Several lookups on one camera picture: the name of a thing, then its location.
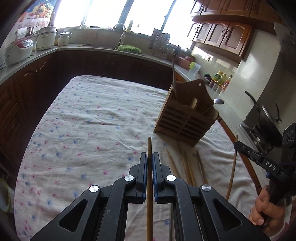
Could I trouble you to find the gas stove top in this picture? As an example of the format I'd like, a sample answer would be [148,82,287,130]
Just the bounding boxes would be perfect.
[239,123,273,154]

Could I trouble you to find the green dish mat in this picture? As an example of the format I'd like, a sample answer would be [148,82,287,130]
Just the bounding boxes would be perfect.
[118,45,142,54]

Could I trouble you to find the right hand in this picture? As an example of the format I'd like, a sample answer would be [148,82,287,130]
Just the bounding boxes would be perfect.
[248,185,285,237]

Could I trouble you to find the fruit poster window blind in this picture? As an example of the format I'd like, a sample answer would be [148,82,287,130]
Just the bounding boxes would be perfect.
[15,0,57,30]

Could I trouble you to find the chrome kitchen faucet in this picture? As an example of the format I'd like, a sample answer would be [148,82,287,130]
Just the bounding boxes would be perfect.
[112,23,126,46]

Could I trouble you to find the pink plastic basin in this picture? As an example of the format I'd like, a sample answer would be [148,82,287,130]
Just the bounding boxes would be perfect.
[177,56,193,70]

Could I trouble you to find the wooden chopstick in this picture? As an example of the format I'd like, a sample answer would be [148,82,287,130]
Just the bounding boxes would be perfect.
[166,149,180,178]
[183,151,196,186]
[225,149,237,201]
[147,137,153,241]

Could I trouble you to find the floral white tablecloth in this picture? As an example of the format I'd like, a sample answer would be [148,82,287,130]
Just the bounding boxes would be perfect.
[14,76,257,240]

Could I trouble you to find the red white rice cooker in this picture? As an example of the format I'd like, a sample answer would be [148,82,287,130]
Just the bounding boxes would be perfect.
[4,38,33,66]

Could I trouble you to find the large white cooker pot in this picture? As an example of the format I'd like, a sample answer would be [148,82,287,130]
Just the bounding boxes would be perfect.
[36,25,57,51]

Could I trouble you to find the dish drying rack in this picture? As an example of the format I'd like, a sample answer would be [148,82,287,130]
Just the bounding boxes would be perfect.
[149,28,171,53]

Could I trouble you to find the green lid white pitcher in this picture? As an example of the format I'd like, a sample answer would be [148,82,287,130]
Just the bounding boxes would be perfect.
[189,62,201,75]

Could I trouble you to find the wooden utensil holder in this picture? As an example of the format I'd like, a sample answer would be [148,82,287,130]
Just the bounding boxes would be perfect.
[154,79,219,147]

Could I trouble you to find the black wok with handle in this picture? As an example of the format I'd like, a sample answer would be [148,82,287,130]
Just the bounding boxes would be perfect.
[245,91,282,141]

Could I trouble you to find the small white cooker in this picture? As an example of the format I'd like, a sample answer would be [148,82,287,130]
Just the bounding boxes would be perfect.
[58,32,72,46]

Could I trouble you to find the wooden chopstick on cloth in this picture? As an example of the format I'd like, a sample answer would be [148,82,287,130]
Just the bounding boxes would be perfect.
[166,149,180,178]
[183,151,196,186]

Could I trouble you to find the metal spoon in holder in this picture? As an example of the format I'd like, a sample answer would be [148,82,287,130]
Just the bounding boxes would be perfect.
[203,98,224,114]

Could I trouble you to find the yellow green bottle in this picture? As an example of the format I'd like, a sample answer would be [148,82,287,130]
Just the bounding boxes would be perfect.
[212,71,223,81]

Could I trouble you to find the upper wooden cabinets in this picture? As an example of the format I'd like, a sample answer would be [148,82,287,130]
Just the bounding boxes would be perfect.
[188,1,282,59]

